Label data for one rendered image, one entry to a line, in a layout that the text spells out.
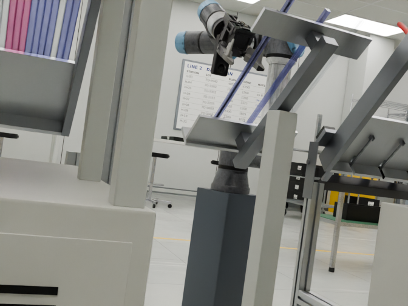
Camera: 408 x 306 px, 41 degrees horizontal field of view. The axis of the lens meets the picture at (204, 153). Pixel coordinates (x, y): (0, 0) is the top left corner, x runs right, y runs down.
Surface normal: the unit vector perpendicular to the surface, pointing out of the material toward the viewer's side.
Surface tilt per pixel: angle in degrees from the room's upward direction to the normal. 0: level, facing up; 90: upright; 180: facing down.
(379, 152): 136
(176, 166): 90
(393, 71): 90
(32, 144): 90
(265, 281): 90
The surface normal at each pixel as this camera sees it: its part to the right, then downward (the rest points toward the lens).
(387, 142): 0.14, 0.74
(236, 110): 0.33, 0.04
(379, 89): -0.93, -0.13
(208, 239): -0.75, -0.11
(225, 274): 0.65, 0.08
